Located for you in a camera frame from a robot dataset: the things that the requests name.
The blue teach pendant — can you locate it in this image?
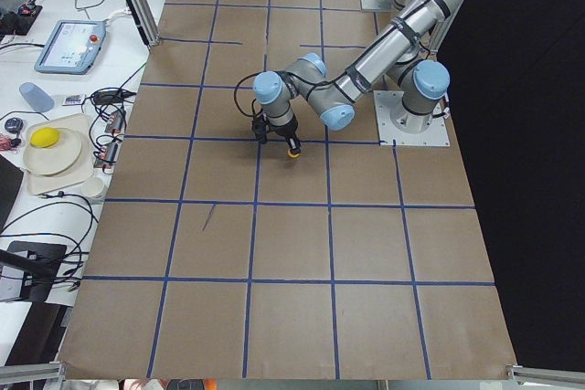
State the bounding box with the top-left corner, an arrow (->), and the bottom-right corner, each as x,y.
35,20 -> 107,75

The beige tray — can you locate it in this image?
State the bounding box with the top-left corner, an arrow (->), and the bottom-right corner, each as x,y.
23,113 -> 93,195

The light blue plastic cup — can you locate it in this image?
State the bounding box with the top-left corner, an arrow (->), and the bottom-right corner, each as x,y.
19,82 -> 55,112

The white paper cup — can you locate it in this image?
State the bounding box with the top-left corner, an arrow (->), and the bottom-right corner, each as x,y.
81,177 -> 108,203

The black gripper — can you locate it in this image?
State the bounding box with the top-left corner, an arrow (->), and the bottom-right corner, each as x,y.
263,113 -> 301,149

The beige round plate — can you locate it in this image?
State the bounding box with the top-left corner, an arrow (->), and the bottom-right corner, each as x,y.
23,128 -> 82,175

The yellow lemon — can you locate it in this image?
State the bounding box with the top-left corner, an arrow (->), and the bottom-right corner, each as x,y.
29,127 -> 60,148

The black stand base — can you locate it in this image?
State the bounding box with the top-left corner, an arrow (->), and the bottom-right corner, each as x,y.
1,240 -> 67,302

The yellow push button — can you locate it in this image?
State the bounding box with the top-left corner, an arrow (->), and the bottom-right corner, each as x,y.
287,147 -> 301,159

